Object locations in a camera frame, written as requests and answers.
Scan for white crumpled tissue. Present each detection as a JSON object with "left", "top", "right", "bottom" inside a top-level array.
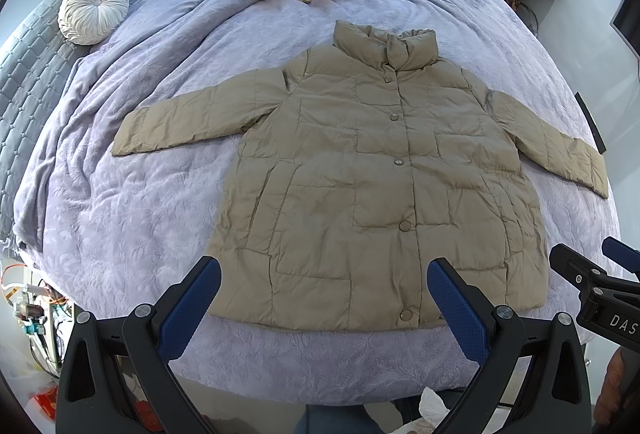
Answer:
[{"left": 419, "top": 388, "right": 449, "bottom": 433}]

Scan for black bar with green light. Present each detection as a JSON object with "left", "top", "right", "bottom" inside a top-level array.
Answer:
[{"left": 575, "top": 92, "right": 606, "bottom": 155}]

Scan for red packet on floor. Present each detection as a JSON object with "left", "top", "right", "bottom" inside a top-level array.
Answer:
[{"left": 30, "top": 385, "right": 58, "bottom": 422}]

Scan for person's right hand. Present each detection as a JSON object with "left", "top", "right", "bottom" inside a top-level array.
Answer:
[{"left": 593, "top": 347, "right": 627, "bottom": 425}]

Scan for cluttered wires and bottles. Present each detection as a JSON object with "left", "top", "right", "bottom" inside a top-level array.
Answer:
[{"left": 0, "top": 263, "right": 76, "bottom": 380}]

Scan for round white pleated cushion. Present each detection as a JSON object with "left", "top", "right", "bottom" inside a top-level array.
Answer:
[{"left": 58, "top": 0, "right": 130, "bottom": 46}]

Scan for beige puffer jacket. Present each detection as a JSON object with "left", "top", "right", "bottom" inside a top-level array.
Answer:
[{"left": 112, "top": 22, "right": 608, "bottom": 331}]

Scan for lavender quilted bedspread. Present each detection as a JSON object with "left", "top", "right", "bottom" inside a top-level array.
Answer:
[{"left": 14, "top": 0, "right": 591, "bottom": 405}]

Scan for grey quilted headboard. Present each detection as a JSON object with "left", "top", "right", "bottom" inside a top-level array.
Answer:
[{"left": 0, "top": 0, "right": 138, "bottom": 241}]

